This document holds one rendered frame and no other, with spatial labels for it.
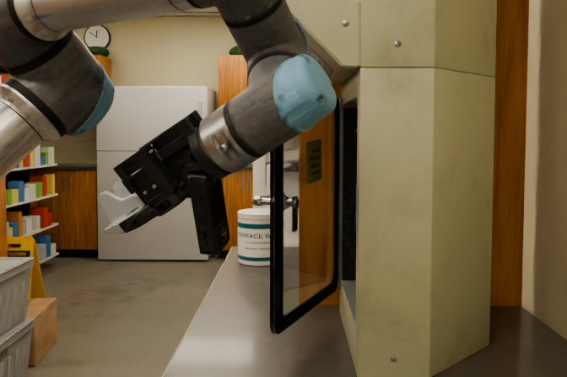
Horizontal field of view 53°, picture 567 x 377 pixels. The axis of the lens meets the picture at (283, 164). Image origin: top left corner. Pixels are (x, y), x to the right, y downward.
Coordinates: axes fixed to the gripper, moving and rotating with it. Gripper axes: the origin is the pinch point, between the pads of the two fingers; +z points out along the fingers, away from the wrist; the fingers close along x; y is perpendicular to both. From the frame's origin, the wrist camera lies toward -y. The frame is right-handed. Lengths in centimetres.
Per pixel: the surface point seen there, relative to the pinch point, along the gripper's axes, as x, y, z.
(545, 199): -57, -51, -45
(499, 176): -59, -43, -39
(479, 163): -33, -28, -40
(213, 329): -21.5, -29.3, 15.9
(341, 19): -25.3, 5.1, -35.5
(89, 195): -408, -15, 363
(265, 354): -12.7, -33.3, 3.2
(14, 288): -138, -18, 197
